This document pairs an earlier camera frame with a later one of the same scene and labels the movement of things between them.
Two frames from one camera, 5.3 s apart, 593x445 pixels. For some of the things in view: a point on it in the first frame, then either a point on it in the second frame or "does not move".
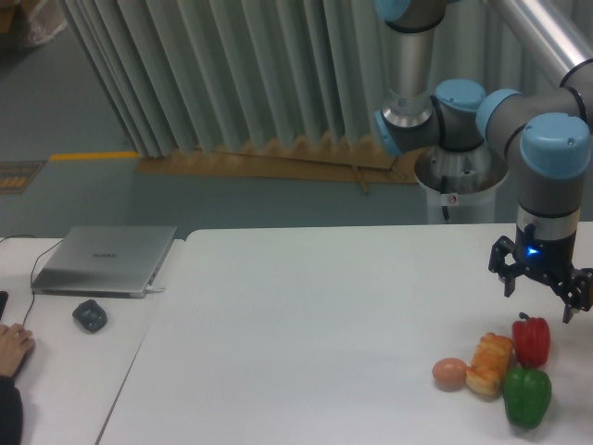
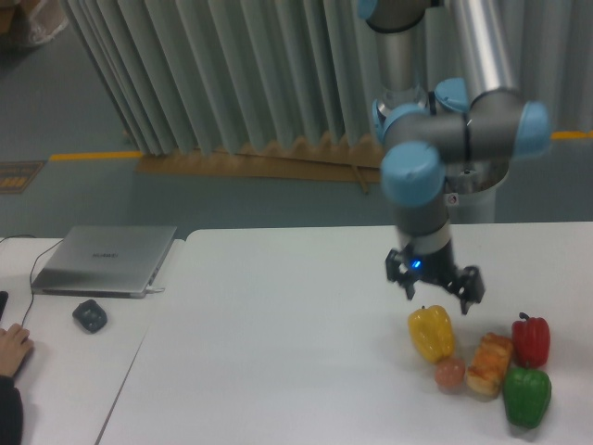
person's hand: x=16 y=344 does not move
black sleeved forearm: x=11 y=412 does not move
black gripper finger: x=507 y=273 -> x=396 y=263
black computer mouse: x=91 y=314 does not move
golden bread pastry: x=488 y=364 does not move
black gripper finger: x=581 y=298 -> x=469 y=287
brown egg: x=449 y=372 does not move
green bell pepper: x=526 y=396 does not move
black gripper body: x=551 y=259 -> x=439 y=266
